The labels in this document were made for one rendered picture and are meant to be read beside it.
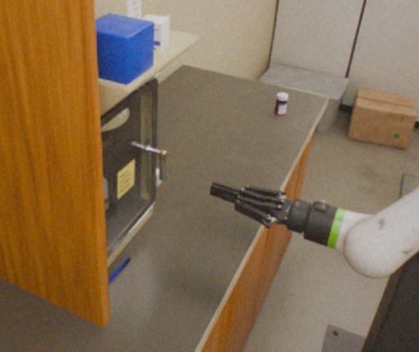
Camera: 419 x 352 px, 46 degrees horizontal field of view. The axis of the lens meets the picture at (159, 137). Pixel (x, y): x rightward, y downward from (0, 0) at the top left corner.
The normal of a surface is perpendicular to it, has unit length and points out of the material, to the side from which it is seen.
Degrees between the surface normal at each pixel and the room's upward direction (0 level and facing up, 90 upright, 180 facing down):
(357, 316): 0
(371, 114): 88
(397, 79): 90
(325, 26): 90
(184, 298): 0
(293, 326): 0
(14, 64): 90
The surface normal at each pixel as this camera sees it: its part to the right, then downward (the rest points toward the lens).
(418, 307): -0.43, 0.47
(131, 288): 0.02, -0.85
